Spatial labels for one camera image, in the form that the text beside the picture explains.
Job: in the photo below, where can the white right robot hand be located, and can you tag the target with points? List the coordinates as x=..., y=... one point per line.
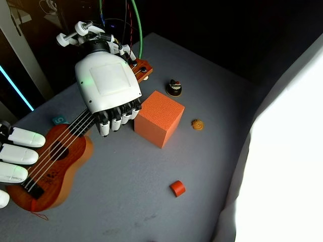
x=20, y=153

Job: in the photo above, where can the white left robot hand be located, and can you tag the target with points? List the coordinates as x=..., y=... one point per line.
x=108, y=83

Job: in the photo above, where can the brown wooden ukulele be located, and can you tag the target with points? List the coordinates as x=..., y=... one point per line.
x=55, y=176

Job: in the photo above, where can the teal block with number five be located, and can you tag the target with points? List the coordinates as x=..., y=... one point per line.
x=58, y=120

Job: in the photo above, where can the large orange textured box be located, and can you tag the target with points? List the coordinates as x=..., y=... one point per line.
x=161, y=118

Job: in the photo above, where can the cyan light strip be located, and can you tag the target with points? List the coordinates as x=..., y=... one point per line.
x=17, y=88

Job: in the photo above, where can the toy chocolate cake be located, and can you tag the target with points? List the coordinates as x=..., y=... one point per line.
x=174, y=88

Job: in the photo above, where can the toy swirl cookie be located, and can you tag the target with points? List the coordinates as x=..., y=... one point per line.
x=197, y=125

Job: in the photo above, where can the orange half-round block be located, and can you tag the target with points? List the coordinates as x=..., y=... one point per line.
x=178, y=188

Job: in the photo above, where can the white cloth backdrop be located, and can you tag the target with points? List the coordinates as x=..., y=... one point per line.
x=282, y=151

